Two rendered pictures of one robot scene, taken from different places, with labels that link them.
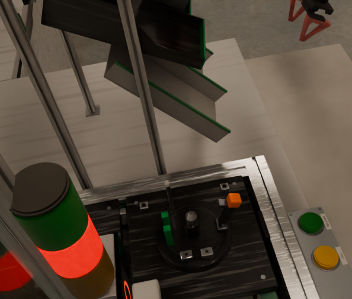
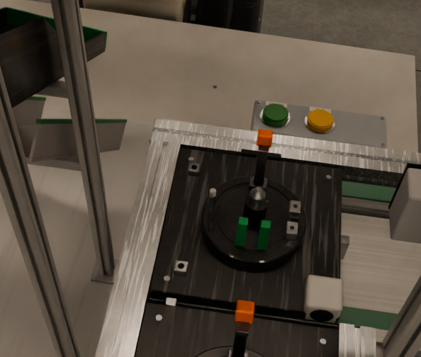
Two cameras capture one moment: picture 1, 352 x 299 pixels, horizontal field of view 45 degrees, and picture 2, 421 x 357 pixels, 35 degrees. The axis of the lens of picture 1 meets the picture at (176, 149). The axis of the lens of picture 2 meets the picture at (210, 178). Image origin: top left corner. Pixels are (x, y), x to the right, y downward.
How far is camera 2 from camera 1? 0.65 m
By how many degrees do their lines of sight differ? 51
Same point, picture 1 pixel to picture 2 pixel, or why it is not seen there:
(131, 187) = (128, 282)
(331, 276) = (339, 126)
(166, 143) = (13, 244)
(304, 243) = (295, 132)
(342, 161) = (168, 77)
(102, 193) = (118, 326)
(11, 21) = (14, 130)
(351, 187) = (207, 86)
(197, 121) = (105, 136)
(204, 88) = (27, 113)
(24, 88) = not seen: outside the picture
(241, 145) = not seen: hidden behind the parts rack
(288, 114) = not seen: hidden behind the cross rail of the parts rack
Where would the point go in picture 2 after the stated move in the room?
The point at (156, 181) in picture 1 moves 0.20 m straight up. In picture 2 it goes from (135, 246) to (127, 148)
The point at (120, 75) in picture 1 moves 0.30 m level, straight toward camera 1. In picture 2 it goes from (45, 138) to (332, 154)
